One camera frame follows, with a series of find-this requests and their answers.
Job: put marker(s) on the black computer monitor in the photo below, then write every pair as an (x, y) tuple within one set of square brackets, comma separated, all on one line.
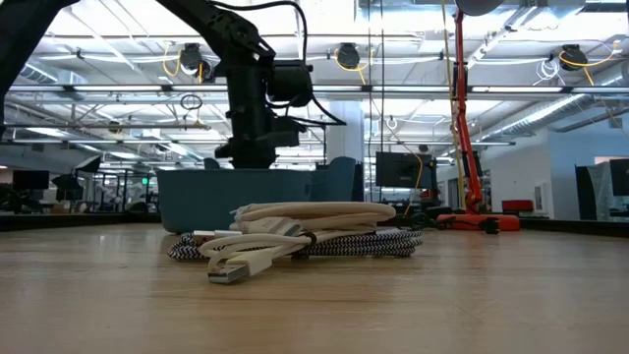
[(620, 177), (403, 169), (29, 179)]

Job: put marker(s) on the red desk lamp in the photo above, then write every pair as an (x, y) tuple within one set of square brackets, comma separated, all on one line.
[(467, 147)]

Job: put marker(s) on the black aluminium table frame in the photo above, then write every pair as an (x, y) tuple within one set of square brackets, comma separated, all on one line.
[(74, 221)]

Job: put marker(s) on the red box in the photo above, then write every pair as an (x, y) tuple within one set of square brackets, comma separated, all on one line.
[(517, 205)]

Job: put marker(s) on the large teal plastic bin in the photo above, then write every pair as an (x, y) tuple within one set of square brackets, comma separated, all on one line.
[(334, 179)]

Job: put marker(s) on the black partition panel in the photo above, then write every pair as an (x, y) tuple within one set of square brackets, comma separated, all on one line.
[(586, 192)]

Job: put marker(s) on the small teal plastic bin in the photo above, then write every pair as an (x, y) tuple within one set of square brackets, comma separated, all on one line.
[(221, 201)]

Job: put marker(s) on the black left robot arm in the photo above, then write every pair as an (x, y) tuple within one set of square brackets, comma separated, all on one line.
[(236, 34)]

